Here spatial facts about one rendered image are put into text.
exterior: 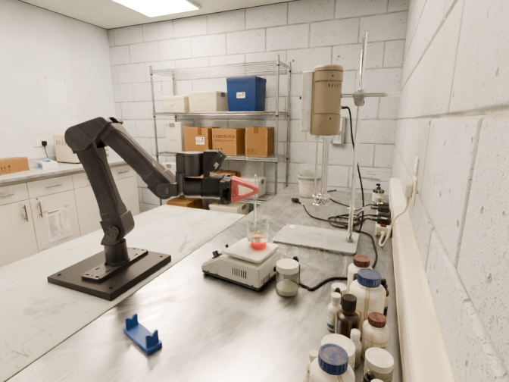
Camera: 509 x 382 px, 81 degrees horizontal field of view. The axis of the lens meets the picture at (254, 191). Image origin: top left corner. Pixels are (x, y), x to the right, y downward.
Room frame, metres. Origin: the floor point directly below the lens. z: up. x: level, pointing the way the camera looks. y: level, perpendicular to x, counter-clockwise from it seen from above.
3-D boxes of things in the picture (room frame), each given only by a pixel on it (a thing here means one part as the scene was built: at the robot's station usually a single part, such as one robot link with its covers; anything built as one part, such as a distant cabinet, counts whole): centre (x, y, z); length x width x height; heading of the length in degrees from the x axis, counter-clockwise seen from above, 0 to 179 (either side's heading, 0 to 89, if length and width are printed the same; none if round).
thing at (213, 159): (0.82, 0.10, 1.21); 0.07 x 0.06 x 0.11; 176
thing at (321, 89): (1.08, -0.23, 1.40); 0.15 x 0.11 x 0.24; 67
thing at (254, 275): (0.81, 0.03, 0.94); 0.22 x 0.13 x 0.08; 59
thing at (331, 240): (1.08, -0.24, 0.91); 0.30 x 0.20 x 0.01; 67
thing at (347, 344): (0.44, -0.14, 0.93); 0.06 x 0.06 x 0.07
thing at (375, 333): (0.49, -0.23, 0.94); 0.05 x 0.05 x 0.09
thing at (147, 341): (0.54, 0.23, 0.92); 0.10 x 0.03 x 0.04; 50
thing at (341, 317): (0.52, -0.18, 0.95); 0.04 x 0.04 x 0.11
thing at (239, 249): (0.79, 0.01, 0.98); 0.12 x 0.12 x 0.01; 59
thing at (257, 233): (0.80, -0.01, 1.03); 0.07 x 0.06 x 0.08; 64
